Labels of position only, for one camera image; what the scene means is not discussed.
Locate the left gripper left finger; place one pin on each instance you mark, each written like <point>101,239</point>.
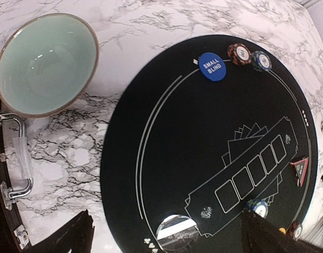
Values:
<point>74,236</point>

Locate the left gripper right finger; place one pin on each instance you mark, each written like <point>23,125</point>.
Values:
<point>259,235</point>

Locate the orange big blind button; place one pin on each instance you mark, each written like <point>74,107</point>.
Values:
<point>282,230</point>

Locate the red chip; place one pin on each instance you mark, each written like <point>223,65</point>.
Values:
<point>295,230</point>
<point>239,54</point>

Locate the red black triangle all-in marker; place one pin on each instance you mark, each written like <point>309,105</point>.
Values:
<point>300,168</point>

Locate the blue small blind button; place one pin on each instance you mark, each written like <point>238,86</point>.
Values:
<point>212,66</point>

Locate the green chip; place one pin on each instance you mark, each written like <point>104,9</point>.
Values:
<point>261,61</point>

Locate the clear round dealer button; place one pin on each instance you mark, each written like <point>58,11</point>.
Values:
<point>177,233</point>

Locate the round black poker mat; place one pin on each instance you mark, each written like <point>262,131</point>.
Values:
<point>180,144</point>

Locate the pale green ceramic bowl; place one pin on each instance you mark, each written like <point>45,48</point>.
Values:
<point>47,63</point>

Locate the chrome case handle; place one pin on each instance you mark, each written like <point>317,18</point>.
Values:
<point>10,195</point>

